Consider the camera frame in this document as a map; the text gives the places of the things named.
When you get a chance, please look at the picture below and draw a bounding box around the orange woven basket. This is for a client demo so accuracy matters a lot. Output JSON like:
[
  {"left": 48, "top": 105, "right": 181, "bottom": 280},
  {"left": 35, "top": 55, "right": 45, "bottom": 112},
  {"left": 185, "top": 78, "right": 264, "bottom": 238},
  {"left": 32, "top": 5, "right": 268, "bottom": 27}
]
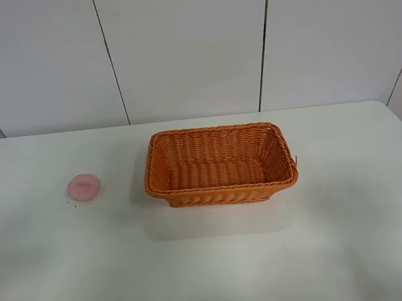
[{"left": 144, "top": 122, "right": 299, "bottom": 208}]

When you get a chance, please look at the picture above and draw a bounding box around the pink peach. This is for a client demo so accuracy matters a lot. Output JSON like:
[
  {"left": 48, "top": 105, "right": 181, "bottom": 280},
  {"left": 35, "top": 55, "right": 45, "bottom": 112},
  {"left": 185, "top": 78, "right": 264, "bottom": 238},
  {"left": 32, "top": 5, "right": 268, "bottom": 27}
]
[{"left": 67, "top": 174, "right": 101, "bottom": 202}]

